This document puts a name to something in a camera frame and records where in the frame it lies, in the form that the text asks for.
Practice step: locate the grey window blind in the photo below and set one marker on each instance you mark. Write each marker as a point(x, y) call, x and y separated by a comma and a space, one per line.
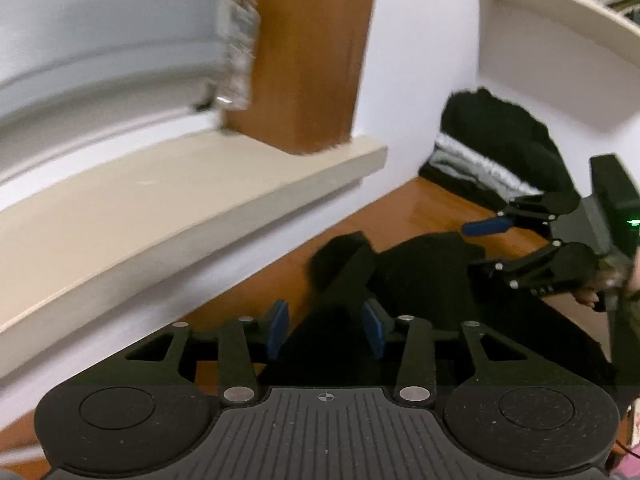
point(100, 20)

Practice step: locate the beige window sill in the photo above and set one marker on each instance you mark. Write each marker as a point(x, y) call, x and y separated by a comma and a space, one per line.
point(150, 200)

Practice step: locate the white window frame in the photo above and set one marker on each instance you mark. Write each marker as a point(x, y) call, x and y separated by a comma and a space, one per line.
point(100, 125)

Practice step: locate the black folded garment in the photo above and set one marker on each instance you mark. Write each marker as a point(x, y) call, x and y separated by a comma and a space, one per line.
point(500, 130)

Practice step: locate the white bookshelf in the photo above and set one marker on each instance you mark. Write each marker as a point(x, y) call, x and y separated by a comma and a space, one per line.
point(550, 35)

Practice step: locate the wooden window frame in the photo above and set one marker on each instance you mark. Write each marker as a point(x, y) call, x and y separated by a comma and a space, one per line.
point(310, 60)

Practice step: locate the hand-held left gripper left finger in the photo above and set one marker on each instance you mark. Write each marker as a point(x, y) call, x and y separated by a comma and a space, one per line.
point(277, 327)

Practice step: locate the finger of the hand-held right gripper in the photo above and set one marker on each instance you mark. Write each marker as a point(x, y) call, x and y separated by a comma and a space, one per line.
point(485, 226)
point(525, 267)

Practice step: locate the black garment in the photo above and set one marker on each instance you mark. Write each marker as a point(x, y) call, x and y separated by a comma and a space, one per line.
point(425, 280)
point(500, 130)

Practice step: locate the grey striped folded garment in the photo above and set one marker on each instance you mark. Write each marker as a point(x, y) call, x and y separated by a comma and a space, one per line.
point(465, 157)

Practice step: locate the person's right hand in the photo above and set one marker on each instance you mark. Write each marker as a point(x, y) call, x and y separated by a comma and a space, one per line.
point(590, 297)

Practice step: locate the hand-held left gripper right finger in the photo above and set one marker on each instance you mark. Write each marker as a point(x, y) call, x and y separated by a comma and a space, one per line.
point(372, 325)

